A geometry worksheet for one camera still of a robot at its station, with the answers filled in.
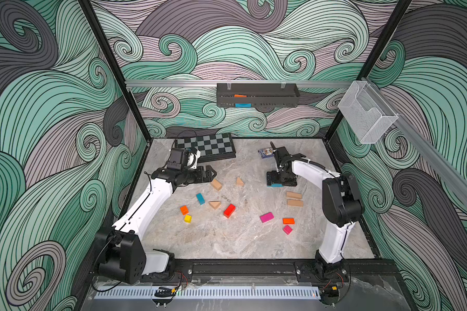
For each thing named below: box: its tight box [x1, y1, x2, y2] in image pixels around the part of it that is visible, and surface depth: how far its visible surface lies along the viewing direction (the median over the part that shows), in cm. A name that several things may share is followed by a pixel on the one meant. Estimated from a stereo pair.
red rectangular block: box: [223, 203, 236, 219], surface depth 89 cm
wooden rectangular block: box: [210, 178, 223, 192], surface depth 99 cm
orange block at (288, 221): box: [282, 217, 296, 225], surface depth 89 cm
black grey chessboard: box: [174, 132, 237, 163], surface depth 113 cm
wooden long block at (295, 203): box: [286, 198, 304, 208], surface depth 94 cm
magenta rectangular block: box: [259, 211, 275, 223], surface depth 90 cm
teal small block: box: [195, 193, 206, 206], surface depth 95 cm
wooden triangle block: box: [208, 200, 222, 210], surface depth 92 cm
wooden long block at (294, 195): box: [286, 191, 303, 199], surface depth 97 cm
